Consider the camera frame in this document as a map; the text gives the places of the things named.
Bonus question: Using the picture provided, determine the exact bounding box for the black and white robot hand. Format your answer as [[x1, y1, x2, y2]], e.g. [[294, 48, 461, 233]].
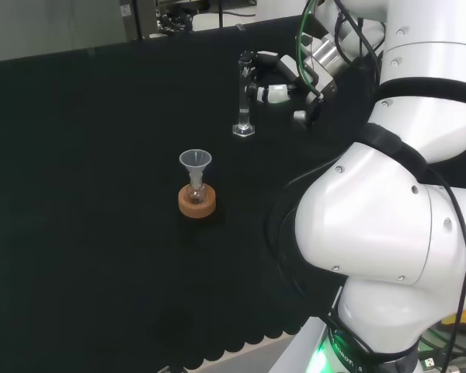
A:
[[242, 50, 338, 129]]

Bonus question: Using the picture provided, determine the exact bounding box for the clear glass graduated cylinder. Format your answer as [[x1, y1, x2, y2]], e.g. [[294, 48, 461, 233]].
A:
[[231, 56, 256, 139]]

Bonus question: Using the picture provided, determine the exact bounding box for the clear plastic funnel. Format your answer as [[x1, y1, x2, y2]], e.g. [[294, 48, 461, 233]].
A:
[[179, 148, 214, 191]]

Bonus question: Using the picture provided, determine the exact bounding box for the small round-bottom glass flask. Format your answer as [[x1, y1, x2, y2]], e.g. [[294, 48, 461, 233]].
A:
[[186, 175, 207, 206]]

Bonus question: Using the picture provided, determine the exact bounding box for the grey metal cabinet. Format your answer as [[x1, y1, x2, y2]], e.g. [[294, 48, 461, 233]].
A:
[[118, 0, 158, 42]]

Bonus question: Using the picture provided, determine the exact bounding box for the black bench cloth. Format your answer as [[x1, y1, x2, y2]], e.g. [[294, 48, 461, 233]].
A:
[[0, 17, 466, 370]]

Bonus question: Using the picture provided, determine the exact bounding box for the black cable bundle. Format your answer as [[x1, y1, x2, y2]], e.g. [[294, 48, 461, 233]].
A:
[[158, 9, 196, 37]]

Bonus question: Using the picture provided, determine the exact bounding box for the brown cork ring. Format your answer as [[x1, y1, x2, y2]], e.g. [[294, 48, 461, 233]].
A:
[[177, 182, 218, 220]]

